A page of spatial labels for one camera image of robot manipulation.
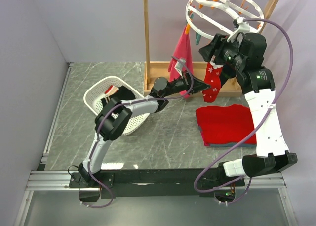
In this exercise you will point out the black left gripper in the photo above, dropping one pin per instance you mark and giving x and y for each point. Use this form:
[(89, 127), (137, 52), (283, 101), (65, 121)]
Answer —
[(199, 85)]

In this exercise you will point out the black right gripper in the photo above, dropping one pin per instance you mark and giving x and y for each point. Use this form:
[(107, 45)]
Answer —
[(219, 44)]

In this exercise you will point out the red white patterned sock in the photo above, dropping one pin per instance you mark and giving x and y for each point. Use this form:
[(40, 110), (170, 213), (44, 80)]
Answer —
[(111, 90)]

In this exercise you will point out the black sock with stripes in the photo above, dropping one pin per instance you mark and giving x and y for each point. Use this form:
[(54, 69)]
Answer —
[(122, 94)]

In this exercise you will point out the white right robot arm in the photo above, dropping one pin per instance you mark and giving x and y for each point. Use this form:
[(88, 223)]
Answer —
[(258, 87)]

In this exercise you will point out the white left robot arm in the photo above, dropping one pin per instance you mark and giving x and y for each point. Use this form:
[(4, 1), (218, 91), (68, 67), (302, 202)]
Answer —
[(115, 115)]

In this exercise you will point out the white round clip hanger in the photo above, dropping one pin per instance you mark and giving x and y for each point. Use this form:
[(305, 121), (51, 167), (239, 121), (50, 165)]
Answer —
[(203, 29)]

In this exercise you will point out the pink hanging towel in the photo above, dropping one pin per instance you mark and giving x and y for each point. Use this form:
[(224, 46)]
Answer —
[(182, 50)]

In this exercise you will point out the red folded towel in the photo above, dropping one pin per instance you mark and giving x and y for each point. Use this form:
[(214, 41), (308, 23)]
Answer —
[(222, 117)]

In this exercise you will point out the grey folded towel underneath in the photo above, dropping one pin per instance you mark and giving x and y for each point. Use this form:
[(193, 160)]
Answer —
[(222, 137)]

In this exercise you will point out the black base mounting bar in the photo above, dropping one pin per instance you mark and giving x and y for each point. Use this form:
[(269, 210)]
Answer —
[(154, 182)]

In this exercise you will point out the white perforated plastic basket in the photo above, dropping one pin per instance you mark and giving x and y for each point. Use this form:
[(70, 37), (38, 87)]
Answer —
[(92, 99)]

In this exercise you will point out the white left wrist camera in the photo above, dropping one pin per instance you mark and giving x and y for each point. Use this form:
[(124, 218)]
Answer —
[(180, 66)]

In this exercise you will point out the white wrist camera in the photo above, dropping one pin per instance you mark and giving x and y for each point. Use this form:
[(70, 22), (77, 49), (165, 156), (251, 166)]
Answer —
[(241, 26), (180, 66)]

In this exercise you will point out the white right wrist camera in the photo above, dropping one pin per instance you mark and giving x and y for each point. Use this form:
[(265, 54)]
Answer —
[(241, 26)]

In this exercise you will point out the aluminium frame rail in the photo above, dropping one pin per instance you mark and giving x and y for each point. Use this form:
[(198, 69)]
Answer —
[(48, 181)]

